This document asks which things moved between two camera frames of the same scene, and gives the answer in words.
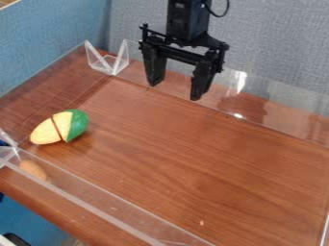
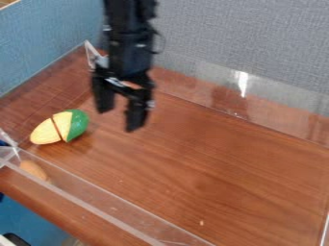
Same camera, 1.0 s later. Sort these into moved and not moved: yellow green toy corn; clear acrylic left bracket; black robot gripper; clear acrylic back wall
Moved: black robot gripper
Not moved: clear acrylic back wall; yellow green toy corn; clear acrylic left bracket
